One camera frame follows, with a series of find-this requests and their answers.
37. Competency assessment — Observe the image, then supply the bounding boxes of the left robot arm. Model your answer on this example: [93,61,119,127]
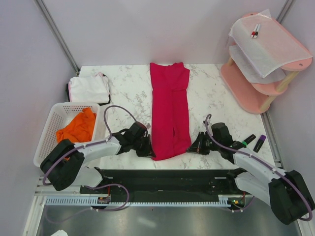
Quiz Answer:
[40,121,156,193]

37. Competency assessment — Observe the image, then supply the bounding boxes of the magenta t shirt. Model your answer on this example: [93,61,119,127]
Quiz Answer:
[150,62,191,161]

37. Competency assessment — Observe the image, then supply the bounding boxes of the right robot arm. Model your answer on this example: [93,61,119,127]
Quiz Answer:
[188,122,315,225]

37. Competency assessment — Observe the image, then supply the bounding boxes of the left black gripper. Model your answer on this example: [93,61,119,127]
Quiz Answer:
[132,134,156,158]

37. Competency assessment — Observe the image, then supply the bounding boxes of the white plastic basket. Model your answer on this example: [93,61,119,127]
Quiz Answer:
[33,102,100,167]

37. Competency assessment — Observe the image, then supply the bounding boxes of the folded white t shirt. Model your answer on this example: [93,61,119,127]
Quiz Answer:
[68,72,110,104]

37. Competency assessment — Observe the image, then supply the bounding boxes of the white foam sheet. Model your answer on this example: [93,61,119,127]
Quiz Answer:
[229,9,313,78]

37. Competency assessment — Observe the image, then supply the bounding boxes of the paper sheets on shelf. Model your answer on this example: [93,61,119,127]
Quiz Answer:
[229,45,286,84]

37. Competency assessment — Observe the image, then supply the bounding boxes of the purple highlighter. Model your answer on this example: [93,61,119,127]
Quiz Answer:
[253,135,266,153]

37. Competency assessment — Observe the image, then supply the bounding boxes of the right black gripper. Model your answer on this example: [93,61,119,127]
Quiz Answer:
[186,131,221,155]

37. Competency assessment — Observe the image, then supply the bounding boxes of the orange t shirt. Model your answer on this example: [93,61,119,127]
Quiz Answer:
[56,108,96,143]

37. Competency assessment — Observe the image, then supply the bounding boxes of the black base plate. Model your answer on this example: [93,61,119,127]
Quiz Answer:
[95,168,249,196]

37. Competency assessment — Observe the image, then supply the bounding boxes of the red capped marker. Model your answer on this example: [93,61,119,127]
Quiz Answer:
[251,24,259,38]

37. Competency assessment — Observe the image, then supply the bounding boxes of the black capped marker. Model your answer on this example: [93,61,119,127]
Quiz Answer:
[253,24,261,39]

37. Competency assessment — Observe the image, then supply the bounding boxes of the green highlighter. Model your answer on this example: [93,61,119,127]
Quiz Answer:
[242,134,256,147]

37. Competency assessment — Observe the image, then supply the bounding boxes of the white cable duct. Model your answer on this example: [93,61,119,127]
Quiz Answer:
[45,196,231,207]

